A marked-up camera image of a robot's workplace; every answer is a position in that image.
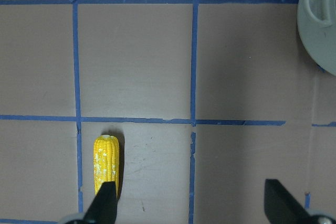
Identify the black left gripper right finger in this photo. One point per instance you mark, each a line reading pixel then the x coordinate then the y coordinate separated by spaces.
pixel 280 206

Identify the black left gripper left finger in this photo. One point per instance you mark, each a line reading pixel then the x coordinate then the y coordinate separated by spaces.
pixel 103 208

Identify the yellow corn cob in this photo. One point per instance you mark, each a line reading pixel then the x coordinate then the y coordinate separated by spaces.
pixel 106 157

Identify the pale green steel pot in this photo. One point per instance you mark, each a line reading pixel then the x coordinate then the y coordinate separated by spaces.
pixel 316 26

